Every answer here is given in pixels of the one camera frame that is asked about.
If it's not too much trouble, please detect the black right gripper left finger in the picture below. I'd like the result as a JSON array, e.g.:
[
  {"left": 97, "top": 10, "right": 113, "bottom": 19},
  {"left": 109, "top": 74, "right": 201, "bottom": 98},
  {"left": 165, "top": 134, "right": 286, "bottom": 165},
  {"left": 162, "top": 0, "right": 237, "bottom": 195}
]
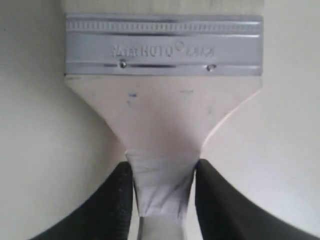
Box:
[{"left": 33, "top": 161, "right": 133, "bottom": 240}]

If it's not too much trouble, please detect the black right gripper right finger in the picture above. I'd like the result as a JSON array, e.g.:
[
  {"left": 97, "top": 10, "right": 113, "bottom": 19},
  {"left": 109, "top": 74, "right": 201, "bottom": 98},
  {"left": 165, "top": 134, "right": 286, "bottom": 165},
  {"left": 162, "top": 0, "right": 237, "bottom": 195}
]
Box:
[{"left": 195, "top": 159, "right": 317, "bottom": 240}]

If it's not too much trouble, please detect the wooden paint brush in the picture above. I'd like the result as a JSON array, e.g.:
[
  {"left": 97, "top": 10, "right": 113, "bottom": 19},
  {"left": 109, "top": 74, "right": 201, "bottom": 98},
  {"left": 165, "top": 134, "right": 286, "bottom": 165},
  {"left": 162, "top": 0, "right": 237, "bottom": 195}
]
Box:
[{"left": 61, "top": 0, "right": 264, "bottom": 240}]

